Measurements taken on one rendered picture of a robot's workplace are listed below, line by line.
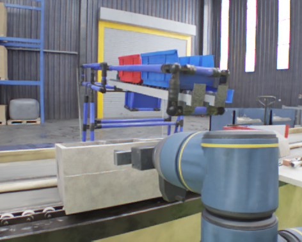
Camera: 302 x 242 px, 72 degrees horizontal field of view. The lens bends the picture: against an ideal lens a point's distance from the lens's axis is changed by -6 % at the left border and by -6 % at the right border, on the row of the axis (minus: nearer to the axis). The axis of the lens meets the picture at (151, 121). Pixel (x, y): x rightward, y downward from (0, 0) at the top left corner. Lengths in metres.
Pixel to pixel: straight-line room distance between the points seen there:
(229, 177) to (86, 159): 0.49
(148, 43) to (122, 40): 1.50
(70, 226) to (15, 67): 10.55
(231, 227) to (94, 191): 0.49
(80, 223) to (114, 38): 11.32
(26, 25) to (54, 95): 3.32
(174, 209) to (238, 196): 0.59
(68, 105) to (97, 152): 10.45
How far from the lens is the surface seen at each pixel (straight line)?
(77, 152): 0.69
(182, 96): 0.73
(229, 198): 0.30
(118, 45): 11.81
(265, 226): 0.33
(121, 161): 0.51
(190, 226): 0.97
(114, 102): 11.51
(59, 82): 11.06
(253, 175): 0.30
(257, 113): 7.23
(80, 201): 0.72
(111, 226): 0.79
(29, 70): 11.11
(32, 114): 9.60
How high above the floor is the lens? 1.16
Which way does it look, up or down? 6 degrees down
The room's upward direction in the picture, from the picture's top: 1 degrees clockwise
